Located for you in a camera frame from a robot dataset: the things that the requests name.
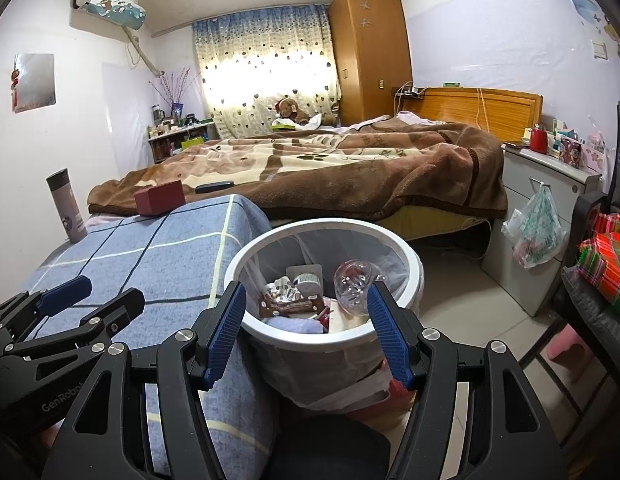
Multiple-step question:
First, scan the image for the hanging plastic bag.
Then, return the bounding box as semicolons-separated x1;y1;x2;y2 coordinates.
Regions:
501;182;567;268

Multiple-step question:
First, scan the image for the patterned small box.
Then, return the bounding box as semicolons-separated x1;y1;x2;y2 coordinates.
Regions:
557;137;583;167

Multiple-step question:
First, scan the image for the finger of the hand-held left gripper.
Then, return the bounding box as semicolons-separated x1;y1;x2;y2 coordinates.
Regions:
2;287;146;383
0;276;93;348

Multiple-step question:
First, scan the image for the wall air conditioner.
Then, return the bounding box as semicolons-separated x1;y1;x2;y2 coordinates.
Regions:
71;0;148;30

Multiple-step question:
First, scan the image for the cluttered wooden shelf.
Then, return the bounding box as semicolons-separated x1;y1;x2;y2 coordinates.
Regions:
147;120;215;165

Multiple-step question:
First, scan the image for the pink gift bag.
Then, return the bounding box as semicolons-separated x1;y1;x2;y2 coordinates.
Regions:
582;130;608;171

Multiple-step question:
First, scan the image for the pink stool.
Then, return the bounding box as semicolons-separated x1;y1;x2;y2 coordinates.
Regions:
546;322;591;361

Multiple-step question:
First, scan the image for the white yogurt cup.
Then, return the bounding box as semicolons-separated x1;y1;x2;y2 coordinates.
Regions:
286;264;325;301

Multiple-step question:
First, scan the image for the wall mirror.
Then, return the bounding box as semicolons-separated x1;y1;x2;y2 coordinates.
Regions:
14;52;56;113

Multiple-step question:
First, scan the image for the grey nightstand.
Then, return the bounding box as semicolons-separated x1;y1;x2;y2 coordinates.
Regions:
480;142;606;317

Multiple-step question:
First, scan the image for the brown patterned snack wrapper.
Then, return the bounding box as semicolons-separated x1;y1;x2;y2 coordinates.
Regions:
259;280;325;318

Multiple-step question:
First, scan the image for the wooden headboard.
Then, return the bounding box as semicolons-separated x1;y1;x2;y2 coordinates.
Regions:
397;86;543;143

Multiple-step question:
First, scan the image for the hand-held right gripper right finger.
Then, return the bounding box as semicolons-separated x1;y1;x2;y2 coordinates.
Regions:
366;281;563;480

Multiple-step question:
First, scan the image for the bed base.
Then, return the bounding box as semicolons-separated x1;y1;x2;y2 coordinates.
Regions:
267;202;493;248

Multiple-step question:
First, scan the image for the vase of purple branches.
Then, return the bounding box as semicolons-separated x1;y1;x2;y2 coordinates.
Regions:
148;69;203;106

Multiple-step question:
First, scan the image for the brown teddy bear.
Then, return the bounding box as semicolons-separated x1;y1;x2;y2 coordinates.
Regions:
274;97;337;127

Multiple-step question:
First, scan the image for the white trash bin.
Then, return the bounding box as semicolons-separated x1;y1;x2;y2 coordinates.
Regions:
226;217;425;423

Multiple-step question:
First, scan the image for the wooden wardrobe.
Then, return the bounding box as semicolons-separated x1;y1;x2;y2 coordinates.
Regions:
327;0;415;126

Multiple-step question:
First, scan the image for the strawberry milk carton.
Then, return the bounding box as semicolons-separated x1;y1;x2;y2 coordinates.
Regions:
312;300;375;335

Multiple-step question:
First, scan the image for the red green plaid cloth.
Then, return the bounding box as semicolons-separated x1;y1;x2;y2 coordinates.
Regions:
577;212;620;316

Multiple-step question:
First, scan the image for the black chair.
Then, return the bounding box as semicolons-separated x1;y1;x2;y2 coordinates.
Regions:
520;102;620;451

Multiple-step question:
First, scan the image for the dark red box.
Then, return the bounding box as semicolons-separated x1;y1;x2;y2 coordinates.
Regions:
134;180;187;217

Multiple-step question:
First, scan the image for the grey thermos flask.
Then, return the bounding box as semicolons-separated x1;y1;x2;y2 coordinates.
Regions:
46;168;88;244

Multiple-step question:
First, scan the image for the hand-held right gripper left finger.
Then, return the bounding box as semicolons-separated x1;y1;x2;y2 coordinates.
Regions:
41;280;249;480

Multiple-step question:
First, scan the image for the bed with brown blanket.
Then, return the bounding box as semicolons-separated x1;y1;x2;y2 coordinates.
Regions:
87;116;508;221

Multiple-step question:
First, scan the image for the heart print curtain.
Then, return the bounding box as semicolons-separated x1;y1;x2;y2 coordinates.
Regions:
191;4;343;138

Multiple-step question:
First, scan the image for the wrapped air conditioner pipe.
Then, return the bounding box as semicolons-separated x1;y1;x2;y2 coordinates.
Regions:
122;27;165;76

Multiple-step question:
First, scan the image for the clear plastic bottle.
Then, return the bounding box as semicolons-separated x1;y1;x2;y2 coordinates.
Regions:
334;259;385;318

